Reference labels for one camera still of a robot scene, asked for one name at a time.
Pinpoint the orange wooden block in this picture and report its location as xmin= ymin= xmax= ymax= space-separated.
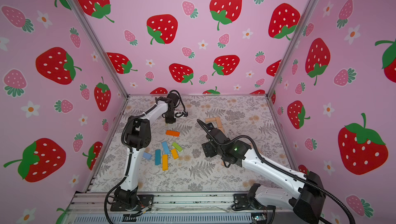
xmin=166 ymin=130 xmax=180 ymax=137

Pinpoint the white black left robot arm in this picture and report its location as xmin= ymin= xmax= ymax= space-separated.
xmin=109 ymin=93 xmax=180 ymax=211

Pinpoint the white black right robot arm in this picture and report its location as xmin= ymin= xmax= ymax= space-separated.
xmin=202 ymin=135 xmax=326 ymax=224

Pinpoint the green wooden block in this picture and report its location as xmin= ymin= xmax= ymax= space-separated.
xmin=172 ymin=142 xmax=183 ymax=152

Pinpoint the light blue wooden block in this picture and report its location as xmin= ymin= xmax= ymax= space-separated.
xmin=161 ymin=141 xmax=171 ymax=154

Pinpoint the short yellow wooden block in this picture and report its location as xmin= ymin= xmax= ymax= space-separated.
xmin=171 ymin=149 xmax=179 ymax=160

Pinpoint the long yellow wooden block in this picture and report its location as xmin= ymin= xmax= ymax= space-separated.
xmin=162 ymin=154 xmax=169 ymax=171

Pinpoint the teal wooden block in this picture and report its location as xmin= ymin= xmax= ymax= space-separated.
xmin=155 ymin=149 xmax=162 ymax=166

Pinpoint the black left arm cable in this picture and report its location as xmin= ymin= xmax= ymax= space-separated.
xmin=103 ymin=90 xmax=189 ymax=224

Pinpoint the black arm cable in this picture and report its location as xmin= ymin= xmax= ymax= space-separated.
xmin=103 ymin=90 xmax=189 ymax=224
xmin=197 ymin=118 xmax=356 ymax=224

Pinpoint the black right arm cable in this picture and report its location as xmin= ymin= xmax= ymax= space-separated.
xmin=197 ymin=118 xmax=356 ymax=224

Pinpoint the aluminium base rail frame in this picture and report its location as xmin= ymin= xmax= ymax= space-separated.
xmin=58 ymin=186 xmax=304 ymax=224

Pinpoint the aluminium corner post left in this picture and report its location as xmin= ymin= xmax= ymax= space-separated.
xmin=66 ymin=0 xmax=129 ymax=99

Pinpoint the aluminium corner post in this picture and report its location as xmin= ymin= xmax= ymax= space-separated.
xmin=66 ymin=0 xmax=129 ymax=99
xmin=266 ymin=0 xmax=319 ymax=100

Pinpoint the aluminium corner post right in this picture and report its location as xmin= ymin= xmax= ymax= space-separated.
xmin=266 ymin=0 xmax=319 ymax=100

